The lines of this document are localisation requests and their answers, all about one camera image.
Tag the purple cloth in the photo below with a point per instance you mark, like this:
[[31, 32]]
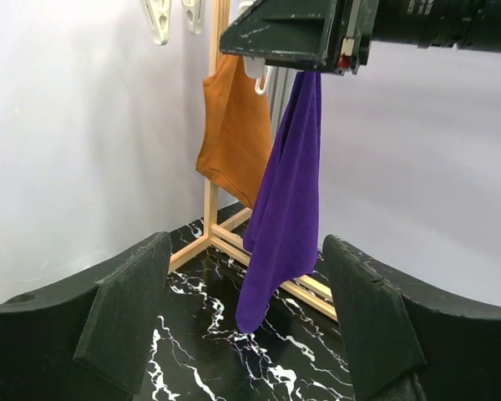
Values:
[[282, 234]]

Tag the orange cloth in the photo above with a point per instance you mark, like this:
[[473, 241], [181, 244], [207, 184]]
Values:
[[237, 139]]

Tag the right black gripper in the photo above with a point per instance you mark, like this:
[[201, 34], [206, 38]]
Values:
[[300, 31]]

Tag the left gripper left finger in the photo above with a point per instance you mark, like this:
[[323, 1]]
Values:
[[87, 336]]

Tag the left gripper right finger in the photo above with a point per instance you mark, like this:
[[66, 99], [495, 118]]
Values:
[[405, 339]]

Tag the wooden drying rack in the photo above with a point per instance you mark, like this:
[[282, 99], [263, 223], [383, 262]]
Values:
[[275, 174]]

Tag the white clip hanger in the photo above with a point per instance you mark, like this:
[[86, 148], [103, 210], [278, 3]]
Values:
[[158, 14]]

